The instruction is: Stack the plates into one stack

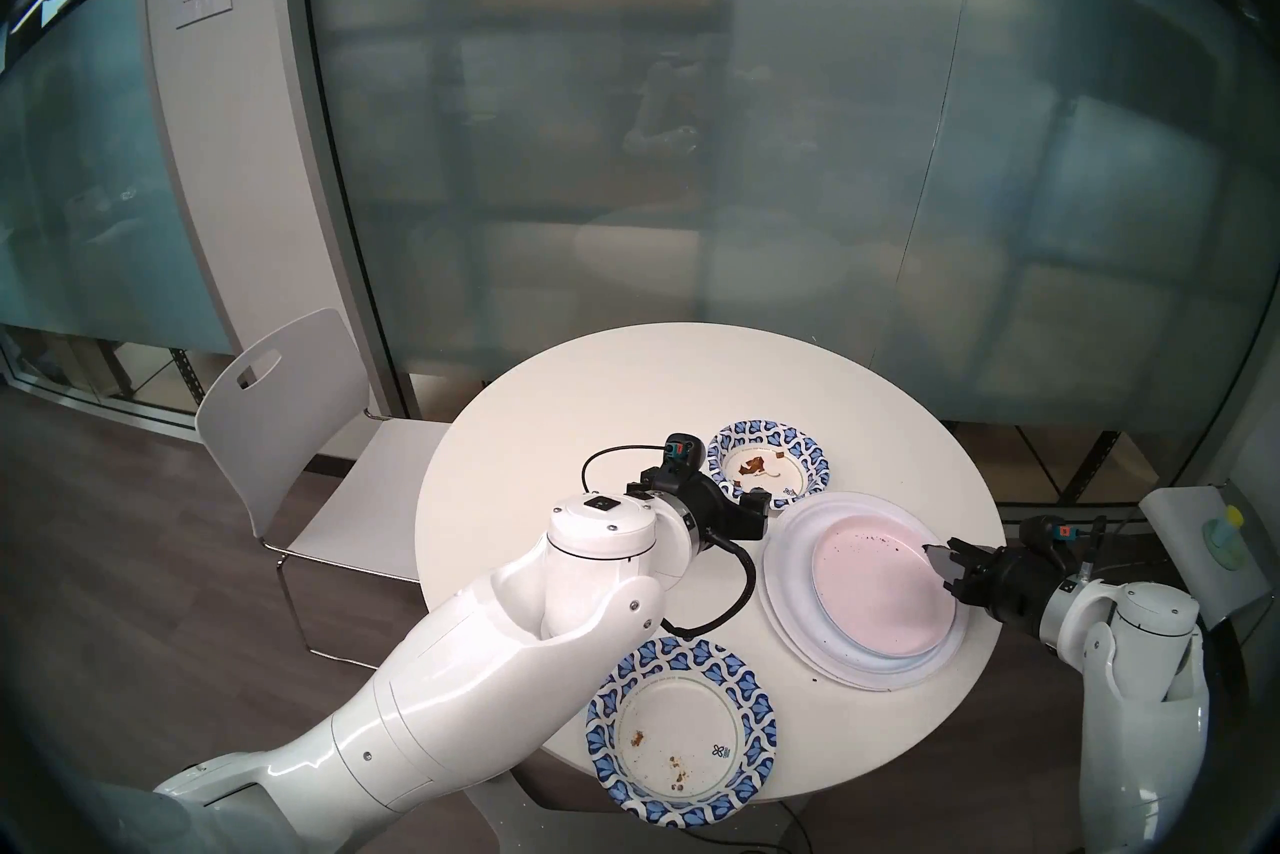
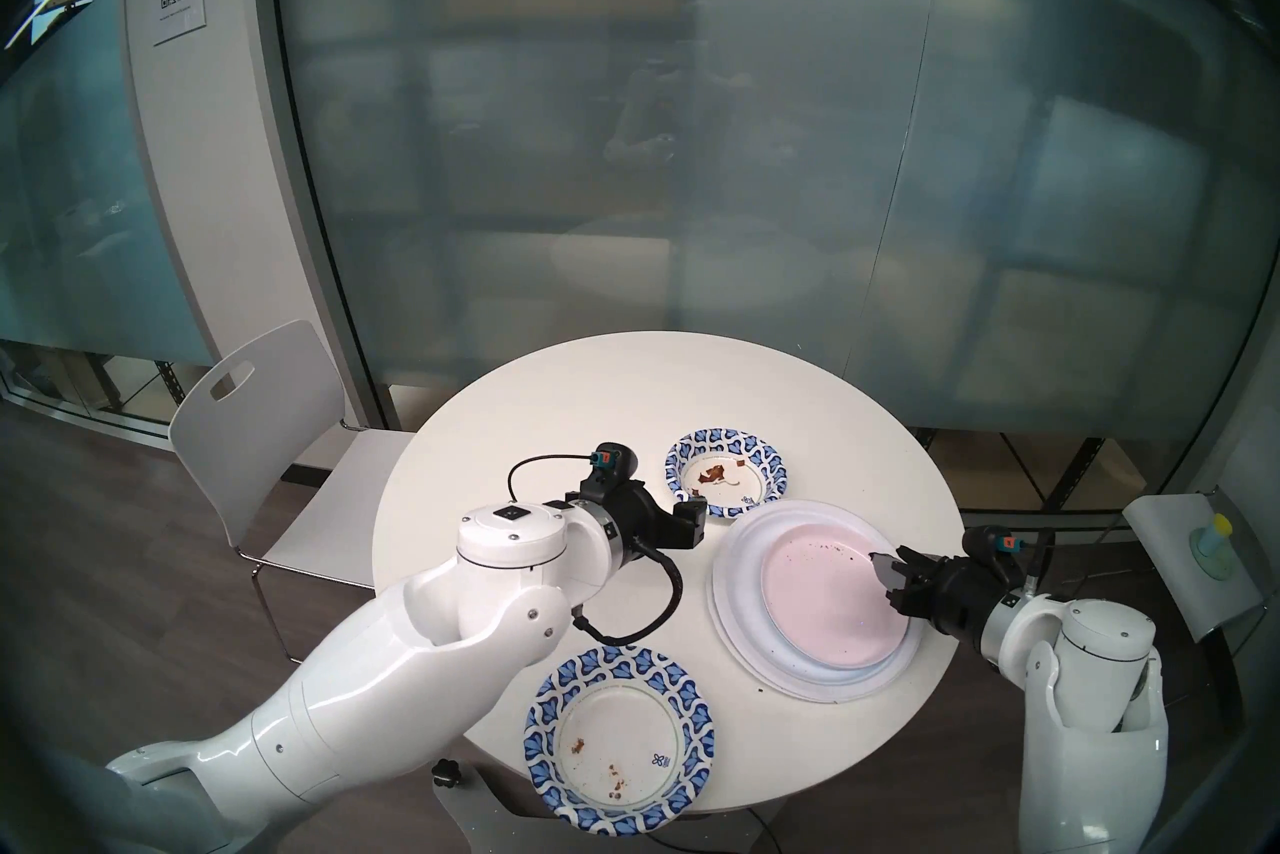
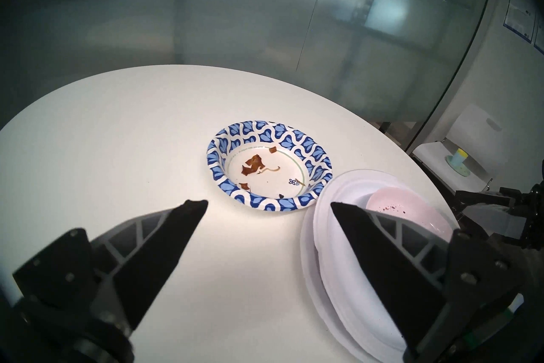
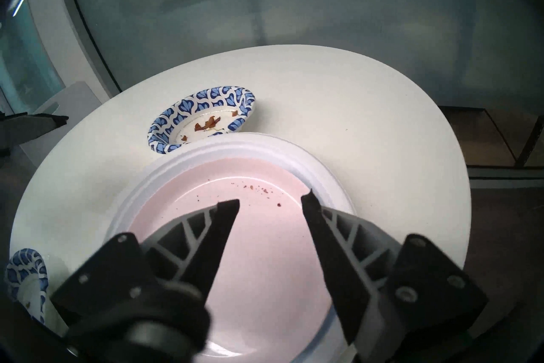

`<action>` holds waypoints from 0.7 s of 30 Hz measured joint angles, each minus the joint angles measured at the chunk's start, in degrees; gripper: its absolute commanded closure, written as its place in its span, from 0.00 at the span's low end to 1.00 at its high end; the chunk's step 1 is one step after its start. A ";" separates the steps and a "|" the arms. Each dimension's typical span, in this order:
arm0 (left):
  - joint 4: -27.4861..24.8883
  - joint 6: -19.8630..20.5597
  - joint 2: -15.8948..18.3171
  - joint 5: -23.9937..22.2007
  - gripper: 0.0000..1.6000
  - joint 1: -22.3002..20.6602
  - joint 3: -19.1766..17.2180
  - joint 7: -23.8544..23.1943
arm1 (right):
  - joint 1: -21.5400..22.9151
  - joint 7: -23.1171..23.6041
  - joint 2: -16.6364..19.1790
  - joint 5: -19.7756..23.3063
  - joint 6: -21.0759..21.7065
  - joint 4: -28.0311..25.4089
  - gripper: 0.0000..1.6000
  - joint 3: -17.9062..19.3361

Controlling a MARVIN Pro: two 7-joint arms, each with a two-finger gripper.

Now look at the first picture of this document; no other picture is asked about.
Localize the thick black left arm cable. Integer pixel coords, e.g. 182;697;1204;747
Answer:
658;530;757;642

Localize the large blue patterned paper plate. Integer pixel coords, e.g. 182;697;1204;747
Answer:
587;635;779;828

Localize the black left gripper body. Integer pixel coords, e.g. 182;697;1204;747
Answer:
628;434;743;555

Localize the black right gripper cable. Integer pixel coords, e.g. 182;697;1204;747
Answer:
1058;515;1148;580

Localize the pink plate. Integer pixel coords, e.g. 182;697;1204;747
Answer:
810;517;958;657

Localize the plain white paper plate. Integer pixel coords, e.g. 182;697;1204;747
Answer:
766;492;967;681

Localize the small blue patterned paper bowl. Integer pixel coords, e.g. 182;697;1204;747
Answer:
706;420;832;509

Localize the thin black left camera cable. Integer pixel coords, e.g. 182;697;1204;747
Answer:
581;444;668;500

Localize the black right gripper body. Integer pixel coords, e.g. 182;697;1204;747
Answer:
984;517;1083;635

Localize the white chair with handle hole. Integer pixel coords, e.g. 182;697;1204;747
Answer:
195;308;451;673

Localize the white paper plate with leftovers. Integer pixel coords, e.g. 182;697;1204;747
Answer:
760;494;971;694

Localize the white chair with black legs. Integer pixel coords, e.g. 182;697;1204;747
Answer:
1138;482;1276;635

